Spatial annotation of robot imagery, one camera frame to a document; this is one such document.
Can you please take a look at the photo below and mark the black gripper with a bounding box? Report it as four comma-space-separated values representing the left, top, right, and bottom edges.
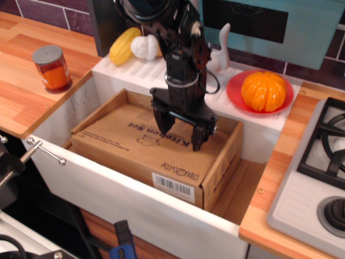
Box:
150, 78, 218, 152

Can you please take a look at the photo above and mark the brown cardboard box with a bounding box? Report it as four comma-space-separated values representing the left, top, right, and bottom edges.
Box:
71, 90, 243, 211

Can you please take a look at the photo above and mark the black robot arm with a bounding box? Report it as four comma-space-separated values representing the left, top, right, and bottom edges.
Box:
115, 1, 218, 151

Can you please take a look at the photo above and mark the red plastic plate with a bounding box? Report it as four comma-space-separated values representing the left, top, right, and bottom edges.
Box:
226, 70, 294, 114

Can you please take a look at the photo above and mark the grey toy faucet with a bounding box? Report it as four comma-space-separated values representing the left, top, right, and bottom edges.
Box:
207, 23, 231, 73

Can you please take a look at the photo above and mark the toy ice cream cone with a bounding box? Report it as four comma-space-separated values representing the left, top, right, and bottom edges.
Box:
130, 35, 162, 60

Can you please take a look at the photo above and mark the orange toy peeled orange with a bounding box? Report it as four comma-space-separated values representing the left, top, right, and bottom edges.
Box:
241, 71, 287, 112

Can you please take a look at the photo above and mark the yellow toy corn on counter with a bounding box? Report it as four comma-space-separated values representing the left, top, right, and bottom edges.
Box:
109, 27, 142, 66

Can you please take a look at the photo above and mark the white toy sink unit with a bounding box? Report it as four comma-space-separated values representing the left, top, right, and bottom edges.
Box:
23, 52, 301, 259

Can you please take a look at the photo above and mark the black burner grate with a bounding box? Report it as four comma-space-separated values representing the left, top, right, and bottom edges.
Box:
297, 98, 344, 189

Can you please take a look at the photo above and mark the metal clamp screw bar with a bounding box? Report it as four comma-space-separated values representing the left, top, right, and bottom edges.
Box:
21, 137, 66, 166

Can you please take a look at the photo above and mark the grey toy stove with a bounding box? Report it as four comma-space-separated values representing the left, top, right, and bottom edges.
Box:
267, 102, 344, 258

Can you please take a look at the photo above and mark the orange can grey lid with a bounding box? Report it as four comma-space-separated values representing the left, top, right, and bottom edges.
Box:
32, 45, 72, 93

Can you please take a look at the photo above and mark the black stove knob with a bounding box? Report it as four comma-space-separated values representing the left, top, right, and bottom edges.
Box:
317, 196, 344, 238

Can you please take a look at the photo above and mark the black ribbed cable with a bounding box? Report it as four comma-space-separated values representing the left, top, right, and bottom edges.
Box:
0, 234, 27, 259

